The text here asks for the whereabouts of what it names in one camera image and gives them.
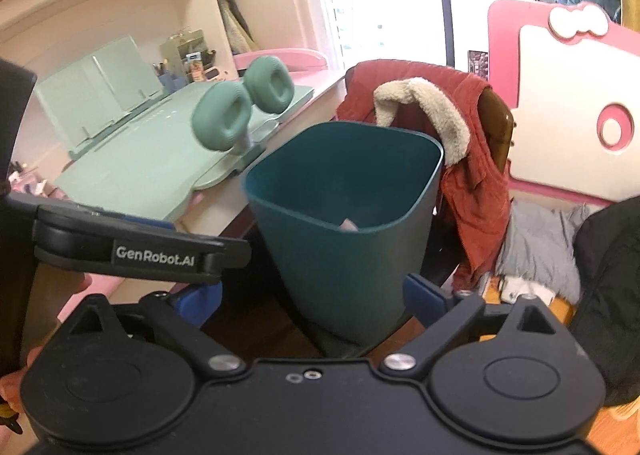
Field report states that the dark teal trash bin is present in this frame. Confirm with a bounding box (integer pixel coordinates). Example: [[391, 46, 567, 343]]
[[243, 122, 444, 345]]

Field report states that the person's left hand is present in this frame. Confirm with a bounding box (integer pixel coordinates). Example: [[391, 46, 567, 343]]
[[1, 265, 92, 438]]

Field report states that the brown wooden chair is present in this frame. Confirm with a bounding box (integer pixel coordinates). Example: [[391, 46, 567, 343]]
[[344, 65, 516, 286]]

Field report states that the mint green desk board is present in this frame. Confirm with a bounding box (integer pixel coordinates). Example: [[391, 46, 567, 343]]
[[54, 82, 314, 221]]

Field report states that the grey clothing on bed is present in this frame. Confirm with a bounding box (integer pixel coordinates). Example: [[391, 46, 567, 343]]
[[495, 198, 591, 305]]

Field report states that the mint green book stand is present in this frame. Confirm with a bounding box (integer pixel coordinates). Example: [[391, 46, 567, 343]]
[[36, 36, 165, 160]]

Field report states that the lower green round cushion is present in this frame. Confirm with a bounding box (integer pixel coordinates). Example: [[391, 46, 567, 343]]
[[191, 82, 253, 152]]

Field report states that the green round cushion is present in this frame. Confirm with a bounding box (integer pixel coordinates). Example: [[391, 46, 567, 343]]
[[191, 82, 253, 152], [243, 56, 295, 114]]

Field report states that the black jacket on bed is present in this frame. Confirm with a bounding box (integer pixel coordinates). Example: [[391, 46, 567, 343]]
[[570, 197, 639, 407]]

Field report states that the red fleece-lined jacket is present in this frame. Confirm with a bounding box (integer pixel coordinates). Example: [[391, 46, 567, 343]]
[[335, 60, 512, 292]]

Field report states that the green desk organizer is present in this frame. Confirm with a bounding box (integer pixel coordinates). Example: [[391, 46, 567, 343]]
[[160, 30, 216, 82]]

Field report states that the upper green round cushion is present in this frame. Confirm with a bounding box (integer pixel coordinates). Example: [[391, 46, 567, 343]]
[[243, 56, 295, 114]]

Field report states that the dark patterned box on sill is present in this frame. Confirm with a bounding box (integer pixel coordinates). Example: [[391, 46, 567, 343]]
[[468, 50, 489, 82]]

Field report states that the pink white bed headboard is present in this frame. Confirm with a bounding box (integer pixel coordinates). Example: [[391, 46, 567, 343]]
[[488, 0, 639, 206]]

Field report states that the pink desk rail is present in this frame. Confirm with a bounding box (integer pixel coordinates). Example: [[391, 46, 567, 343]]
[[233, 48, 328, 72]]

